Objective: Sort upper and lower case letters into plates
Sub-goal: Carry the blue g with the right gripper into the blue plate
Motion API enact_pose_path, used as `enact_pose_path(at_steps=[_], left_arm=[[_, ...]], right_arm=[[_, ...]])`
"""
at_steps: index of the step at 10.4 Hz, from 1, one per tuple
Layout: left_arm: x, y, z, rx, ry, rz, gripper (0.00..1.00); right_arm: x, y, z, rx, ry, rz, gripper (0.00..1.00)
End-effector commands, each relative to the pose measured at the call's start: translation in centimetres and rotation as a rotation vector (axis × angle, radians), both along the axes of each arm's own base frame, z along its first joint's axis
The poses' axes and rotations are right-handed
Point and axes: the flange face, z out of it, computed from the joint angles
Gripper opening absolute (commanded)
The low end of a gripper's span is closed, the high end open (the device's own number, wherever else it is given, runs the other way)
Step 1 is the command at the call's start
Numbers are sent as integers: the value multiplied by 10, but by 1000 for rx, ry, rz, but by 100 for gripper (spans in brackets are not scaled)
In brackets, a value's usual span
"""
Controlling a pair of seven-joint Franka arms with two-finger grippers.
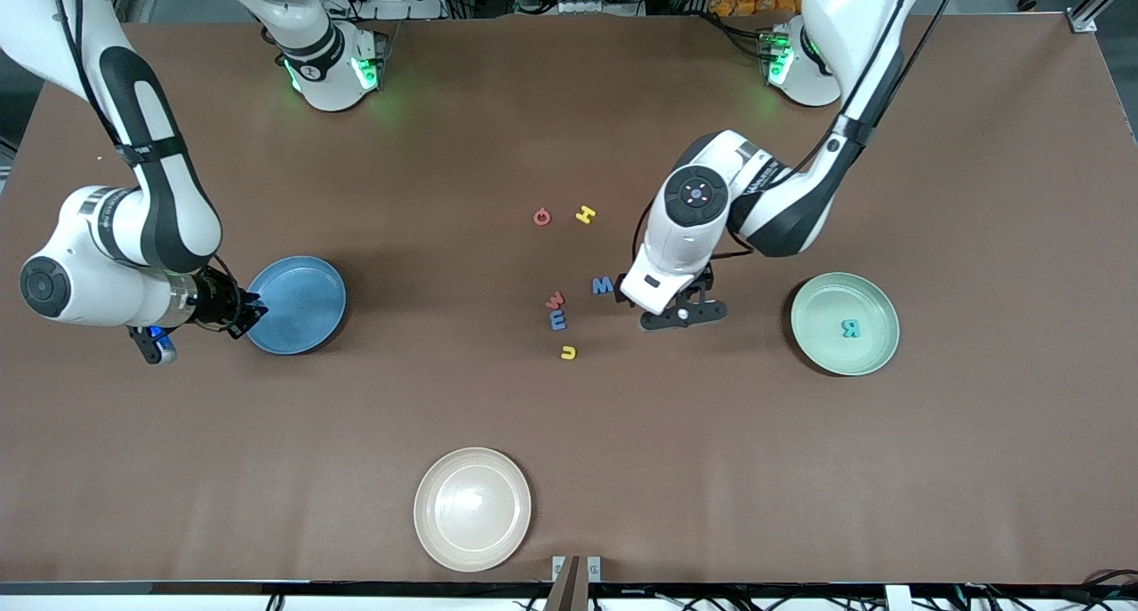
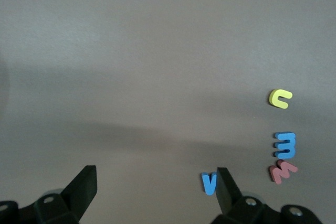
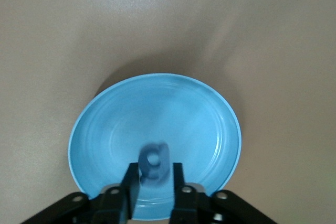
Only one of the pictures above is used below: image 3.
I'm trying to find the blue round plate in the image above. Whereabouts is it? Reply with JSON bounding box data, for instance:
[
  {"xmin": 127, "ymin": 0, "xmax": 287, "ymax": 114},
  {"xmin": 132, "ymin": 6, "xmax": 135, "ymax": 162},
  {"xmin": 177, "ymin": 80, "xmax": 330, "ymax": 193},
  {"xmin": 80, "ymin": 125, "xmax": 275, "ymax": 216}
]
[{"xmin": 68, "ymin": 72, "xmax": 242, "ymax": 221}]

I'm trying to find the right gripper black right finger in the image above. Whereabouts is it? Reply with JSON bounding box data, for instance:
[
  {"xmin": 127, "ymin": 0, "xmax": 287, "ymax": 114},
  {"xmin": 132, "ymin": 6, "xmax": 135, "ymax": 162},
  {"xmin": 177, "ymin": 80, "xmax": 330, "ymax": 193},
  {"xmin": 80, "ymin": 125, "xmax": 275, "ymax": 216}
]
[{"xmin": 170, "ymin": 162, "xmax": 276, "ymax": 224}]

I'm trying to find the brown table cover sheet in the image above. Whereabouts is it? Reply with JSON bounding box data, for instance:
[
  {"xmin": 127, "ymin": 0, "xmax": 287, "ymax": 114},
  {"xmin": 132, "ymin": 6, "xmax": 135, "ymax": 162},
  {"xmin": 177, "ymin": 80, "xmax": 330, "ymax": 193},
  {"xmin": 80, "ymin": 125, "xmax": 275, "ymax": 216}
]
[{"xmin": 0, "ymin": 0, "xmax": 336, "ymax": 224}]

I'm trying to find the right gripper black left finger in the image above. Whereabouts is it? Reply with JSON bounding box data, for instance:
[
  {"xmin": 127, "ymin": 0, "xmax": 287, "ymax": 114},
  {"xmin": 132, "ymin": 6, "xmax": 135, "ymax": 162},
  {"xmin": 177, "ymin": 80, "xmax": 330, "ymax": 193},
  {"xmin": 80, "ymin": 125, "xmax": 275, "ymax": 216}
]
[{"xmin": 25, "ymin": 163, "xmax": 140, "ymax": 224}]

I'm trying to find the dark blue foam letter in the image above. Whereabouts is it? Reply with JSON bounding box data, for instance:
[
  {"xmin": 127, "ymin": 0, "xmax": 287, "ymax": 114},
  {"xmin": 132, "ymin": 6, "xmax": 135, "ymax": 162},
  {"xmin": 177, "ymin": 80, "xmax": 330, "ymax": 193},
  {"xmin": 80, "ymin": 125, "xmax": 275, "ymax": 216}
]
[{"xmin": 138, "ymin": 142, "xmax": 170, "ymax": 188}]

